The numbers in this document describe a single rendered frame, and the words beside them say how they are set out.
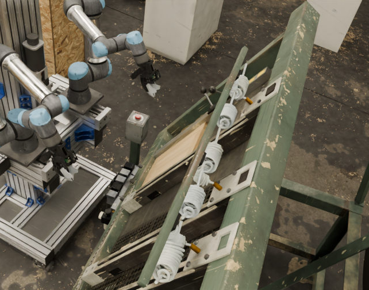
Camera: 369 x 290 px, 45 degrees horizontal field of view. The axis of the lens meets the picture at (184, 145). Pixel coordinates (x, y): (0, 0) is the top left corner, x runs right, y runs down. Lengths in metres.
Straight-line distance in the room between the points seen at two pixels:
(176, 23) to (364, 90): 2.29
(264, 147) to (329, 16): 4.49
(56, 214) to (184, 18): 2.42
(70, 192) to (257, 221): 2.33
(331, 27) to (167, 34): 2.09
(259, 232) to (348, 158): 3.36
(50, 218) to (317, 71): 3.55
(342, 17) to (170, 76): 2.24
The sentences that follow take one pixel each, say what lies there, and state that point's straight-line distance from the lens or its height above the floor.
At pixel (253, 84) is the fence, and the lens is 2.15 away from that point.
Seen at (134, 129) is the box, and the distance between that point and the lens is 2.87.
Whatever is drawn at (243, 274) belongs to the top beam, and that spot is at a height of 1.95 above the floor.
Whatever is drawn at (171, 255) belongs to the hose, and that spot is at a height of 1.90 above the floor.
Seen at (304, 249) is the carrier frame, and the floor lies 0.18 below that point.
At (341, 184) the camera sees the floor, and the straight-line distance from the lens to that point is 4.25.
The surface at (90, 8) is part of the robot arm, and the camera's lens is 2.59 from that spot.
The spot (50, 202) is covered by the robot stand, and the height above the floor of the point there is 0.21.
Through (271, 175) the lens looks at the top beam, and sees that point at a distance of 1.34.
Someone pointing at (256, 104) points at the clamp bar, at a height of 1.88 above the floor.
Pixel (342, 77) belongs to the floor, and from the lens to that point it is 5.55.
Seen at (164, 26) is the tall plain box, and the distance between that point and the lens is 4.83.
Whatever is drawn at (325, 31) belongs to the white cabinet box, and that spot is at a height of 0.21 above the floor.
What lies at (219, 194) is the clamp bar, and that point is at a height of 1.85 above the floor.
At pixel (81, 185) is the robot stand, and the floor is 0.21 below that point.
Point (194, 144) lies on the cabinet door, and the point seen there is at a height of 1.30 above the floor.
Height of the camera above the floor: 2.90
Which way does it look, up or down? 46 degrees down
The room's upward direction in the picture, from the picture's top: 12 degrees clockwise
